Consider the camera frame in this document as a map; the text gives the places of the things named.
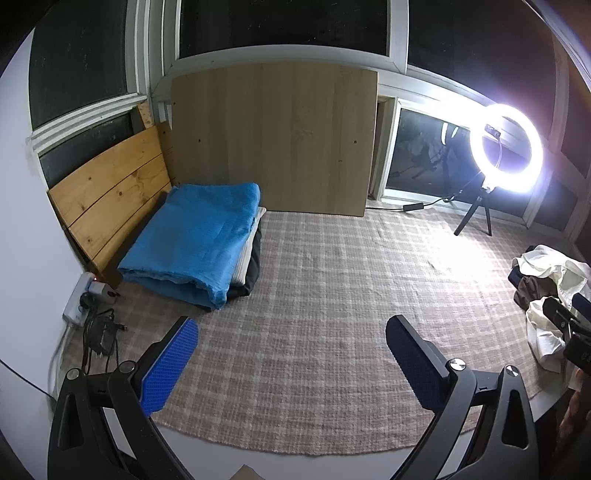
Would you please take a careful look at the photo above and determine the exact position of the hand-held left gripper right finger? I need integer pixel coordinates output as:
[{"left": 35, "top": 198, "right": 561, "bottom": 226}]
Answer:
[{"left": 385, "top": 315, "right": 543, "bottom": 480}]

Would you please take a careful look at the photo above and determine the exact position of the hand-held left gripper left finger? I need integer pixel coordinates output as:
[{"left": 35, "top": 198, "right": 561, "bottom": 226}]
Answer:
[{"left": 47, "top": 316, "right": 200, "bottom": 480}]

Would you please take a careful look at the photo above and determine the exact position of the white shirt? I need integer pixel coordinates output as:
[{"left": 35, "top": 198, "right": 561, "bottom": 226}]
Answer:
[{"left": 512, "top": 244, "right": 591, "bottom": 372}]

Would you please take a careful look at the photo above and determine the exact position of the person's right hand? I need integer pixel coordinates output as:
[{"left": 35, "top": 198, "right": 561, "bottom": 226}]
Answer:
[{"left": 558, "top": 369, "right": 591, "bottom": 457}]

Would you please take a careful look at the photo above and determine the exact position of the brown garment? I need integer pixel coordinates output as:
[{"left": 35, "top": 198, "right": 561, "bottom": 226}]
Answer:
[{"left": 514, "top": 274, "right": 561, "bottom": 311}]

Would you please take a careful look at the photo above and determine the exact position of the dark folded cloth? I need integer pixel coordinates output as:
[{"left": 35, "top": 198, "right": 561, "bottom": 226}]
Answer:
[{"left": 226, "top": 222, "right": 264, "bottom": 301}]

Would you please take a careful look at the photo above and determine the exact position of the plaid beige mat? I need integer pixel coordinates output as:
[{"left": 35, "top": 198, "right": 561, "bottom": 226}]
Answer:
[{"left": 67, "top": 210, "right": 561, "bottom": 457}]

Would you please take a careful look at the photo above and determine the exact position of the white power strip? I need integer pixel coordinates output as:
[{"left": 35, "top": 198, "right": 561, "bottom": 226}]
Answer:
[{"left": 62, "top": 272, "right": 100, "bottom": 326}]

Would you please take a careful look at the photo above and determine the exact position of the blue folded cloth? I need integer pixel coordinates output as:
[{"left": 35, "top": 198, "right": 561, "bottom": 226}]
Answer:
[{"left": 117, "top": 182, "right": 262, "bottom": 311}]

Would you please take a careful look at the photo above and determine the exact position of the beige folded cloth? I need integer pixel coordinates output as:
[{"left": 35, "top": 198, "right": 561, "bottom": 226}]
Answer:
[{"left": 231, "top": 207, "right": 267, "bottom": 284}]

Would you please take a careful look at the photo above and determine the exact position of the black tripod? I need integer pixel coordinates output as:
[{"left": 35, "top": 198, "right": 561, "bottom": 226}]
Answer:
[{"left": 454, "top": 178, "right": 492, "bottom": 237}]

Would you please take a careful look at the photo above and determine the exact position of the pine plank board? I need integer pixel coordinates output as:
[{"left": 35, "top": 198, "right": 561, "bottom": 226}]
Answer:
[{"left": 47, "top": 124, "right": 174, "bottom": 287}]

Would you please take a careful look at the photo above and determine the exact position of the light wooden panel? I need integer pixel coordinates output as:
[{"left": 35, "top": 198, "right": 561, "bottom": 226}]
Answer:
[{"left": 168, "top": 62, "right": 379, "bottom": 217}]

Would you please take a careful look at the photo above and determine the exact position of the narrow wooden strip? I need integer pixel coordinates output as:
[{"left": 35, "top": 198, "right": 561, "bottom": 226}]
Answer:
[{"left": 137, "top": 102, "right": 157, "bottom": 131}]

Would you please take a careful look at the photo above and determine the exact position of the ring light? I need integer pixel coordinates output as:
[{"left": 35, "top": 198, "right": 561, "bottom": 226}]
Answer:
[{"left": 468, "top": 104, "right": 544, "bottom": 195}]

